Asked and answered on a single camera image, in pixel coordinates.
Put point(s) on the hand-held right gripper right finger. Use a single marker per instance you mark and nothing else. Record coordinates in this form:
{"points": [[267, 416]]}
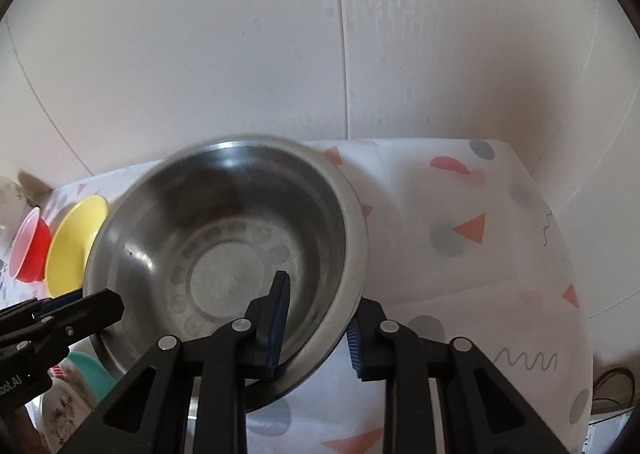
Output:
{"points": [[356, 346]]}

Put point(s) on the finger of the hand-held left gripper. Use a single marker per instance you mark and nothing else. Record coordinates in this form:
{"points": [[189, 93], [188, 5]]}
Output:
{"points": [[90, 311], [60, 299]]}

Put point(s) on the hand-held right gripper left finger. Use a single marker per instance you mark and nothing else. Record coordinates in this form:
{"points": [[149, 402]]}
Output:
{"points": [[280, 319]]}

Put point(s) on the red plastic bowl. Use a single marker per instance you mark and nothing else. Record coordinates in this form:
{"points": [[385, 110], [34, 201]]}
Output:
{"points": [[35, 249]]}

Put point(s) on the yellow plastic bowl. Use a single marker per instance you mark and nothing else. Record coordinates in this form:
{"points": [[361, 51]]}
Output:
{"points": [[72, 244]]}

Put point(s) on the teal plastic plate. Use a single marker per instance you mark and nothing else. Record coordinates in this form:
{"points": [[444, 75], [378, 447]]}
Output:
{"points": [[95, 376]]}

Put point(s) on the white plate patterned rim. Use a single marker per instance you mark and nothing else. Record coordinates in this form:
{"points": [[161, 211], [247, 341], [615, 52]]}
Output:
{"points": [[65, 409]]}

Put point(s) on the stainless steel bowl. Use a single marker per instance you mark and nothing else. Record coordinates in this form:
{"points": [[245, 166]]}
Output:
{"points": [[225, 234]]}

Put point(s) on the white patterned tablecloth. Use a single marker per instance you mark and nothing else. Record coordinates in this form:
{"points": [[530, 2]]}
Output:
{"points": [[450, 284]]}

